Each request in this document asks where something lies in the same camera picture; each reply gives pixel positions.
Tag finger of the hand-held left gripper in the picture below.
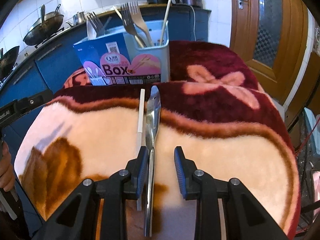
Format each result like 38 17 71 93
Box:
14 89 54 114

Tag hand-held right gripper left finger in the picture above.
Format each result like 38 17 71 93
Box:
32 145 149 240

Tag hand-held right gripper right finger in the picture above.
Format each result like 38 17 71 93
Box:
174 146 289 240

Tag white chopstick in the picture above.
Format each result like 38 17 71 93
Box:
136 89 146 211
159 0 173 46

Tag white spoon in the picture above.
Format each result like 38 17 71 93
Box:
86 21 97 41

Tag white plastic utensil holder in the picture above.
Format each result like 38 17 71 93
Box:
73 20 170 87

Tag metal fork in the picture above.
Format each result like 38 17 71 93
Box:
87 12 105 37
120 2 145 48
128 1 153 47

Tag person's left hand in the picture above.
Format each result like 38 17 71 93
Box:
0 142 13 192

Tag blue kitchen cabinets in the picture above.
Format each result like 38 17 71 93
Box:
0 7 212 120

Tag small black wok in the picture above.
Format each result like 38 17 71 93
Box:
0 45 20 80

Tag floral plush blanket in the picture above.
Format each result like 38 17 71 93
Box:
14 40 302 240

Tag large black wok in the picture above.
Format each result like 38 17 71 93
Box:
23 12 65 47

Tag blue printed cardboard sleeve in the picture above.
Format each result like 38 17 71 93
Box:
73 32 162 87

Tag metal spatula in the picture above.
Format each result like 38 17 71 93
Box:
40 4 47 28

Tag metal kettle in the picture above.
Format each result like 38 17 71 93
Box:
66 11 88 27

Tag light blue container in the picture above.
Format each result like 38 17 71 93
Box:
303 107 317 155

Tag pink container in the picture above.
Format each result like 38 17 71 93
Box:
312 171 320 205

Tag wooden door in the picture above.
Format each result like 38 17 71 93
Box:
230 0 315 110

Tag dark cooking pot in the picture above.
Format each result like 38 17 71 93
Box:
183 0 203 8

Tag red cable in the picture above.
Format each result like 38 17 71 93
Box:
295 122 320 155

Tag white power cable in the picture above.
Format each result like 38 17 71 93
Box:
190 4 197 42

